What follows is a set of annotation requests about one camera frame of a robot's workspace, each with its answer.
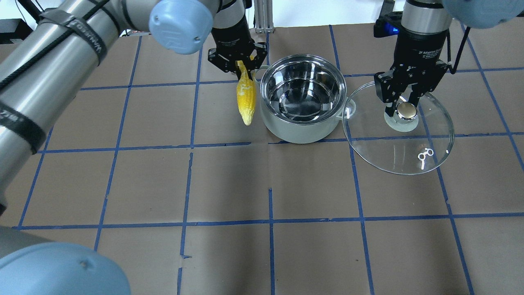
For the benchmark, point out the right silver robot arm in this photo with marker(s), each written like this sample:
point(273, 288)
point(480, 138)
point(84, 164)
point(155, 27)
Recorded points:
point(422, 29)

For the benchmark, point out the yellow corn cob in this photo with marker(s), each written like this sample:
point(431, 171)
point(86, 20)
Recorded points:
point(246, 95)

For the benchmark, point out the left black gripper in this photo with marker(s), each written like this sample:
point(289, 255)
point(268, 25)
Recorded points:
point(232, 37)

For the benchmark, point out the pale green steel pot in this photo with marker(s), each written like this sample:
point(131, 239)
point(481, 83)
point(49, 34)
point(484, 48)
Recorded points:
point(302, 98)

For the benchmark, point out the aluminium frame post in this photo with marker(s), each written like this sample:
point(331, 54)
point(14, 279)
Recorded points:
point(263, 16)

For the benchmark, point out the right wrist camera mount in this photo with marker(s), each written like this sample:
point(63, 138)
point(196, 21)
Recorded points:
point(387, 25)

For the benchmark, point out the glass pot lid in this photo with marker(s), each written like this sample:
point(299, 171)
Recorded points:
point(415, 140)

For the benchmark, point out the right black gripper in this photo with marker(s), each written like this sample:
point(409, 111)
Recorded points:
point(416, 48)

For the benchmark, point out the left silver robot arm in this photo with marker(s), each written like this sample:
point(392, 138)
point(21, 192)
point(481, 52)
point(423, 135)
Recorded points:
point(43, 75)

